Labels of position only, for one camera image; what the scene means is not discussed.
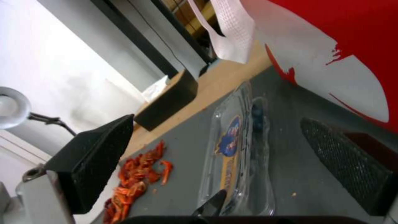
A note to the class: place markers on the black pointed finger of the left gripper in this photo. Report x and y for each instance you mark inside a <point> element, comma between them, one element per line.
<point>214,203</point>

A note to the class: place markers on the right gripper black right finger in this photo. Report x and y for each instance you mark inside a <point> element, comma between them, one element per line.
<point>345,161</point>

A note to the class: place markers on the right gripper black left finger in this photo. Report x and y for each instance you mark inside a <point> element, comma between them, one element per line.
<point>90,161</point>

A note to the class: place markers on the clear plastic takeout container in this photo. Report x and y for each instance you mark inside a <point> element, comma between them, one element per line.
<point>245,158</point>

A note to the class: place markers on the red and white takeout bag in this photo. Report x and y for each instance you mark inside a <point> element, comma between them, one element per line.
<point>342,35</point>

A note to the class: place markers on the red crayfish shell pile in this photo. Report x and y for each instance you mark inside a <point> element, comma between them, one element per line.
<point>136,172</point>

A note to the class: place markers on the grey table mat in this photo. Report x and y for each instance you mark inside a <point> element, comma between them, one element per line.
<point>295,149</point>

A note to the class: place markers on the dark blueberry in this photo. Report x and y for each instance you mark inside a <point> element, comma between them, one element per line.
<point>258,123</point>
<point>257,109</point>

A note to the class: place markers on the black wood-topped tissue box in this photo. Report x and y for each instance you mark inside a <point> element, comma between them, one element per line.
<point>168,105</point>

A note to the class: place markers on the white tissue paper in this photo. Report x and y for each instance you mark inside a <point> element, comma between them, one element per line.
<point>155,89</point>

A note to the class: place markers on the black window frame post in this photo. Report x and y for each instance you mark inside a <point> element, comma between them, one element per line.
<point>140,32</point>

